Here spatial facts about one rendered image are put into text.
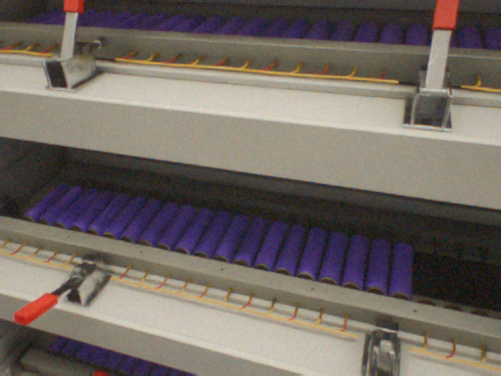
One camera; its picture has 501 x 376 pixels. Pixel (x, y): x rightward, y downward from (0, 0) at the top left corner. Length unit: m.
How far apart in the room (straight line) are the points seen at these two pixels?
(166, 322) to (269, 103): 0.21
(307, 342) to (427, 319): 0.09
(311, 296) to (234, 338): 0.07
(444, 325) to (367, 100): 0.18
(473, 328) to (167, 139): 0.27
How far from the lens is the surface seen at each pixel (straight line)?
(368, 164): 0.30
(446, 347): 0.40
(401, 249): 0.45
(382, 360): 0.35
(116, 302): 0.43
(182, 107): 0.32
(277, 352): 0.38
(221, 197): 0.49
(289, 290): 0.39
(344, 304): 0.38
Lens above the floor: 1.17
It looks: 18 degrees down
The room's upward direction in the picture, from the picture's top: 3 degrees clockwise
